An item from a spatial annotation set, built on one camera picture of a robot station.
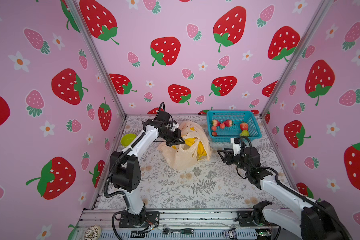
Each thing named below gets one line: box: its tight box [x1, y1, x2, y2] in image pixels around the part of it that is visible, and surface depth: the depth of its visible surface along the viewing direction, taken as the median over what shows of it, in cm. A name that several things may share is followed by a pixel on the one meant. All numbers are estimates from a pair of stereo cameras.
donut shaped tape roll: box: [84, 225, 102, 240], surface depth 70 cm
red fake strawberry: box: [223, 119, 235, 127], surface depth 113 cm
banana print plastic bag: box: [157, 120, 213, 170], surface depth 87 cm
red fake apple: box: [240, 123, 249, 131], surface depth 112 cm
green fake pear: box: [240, 130, 250, 137], surface depth 106 cm
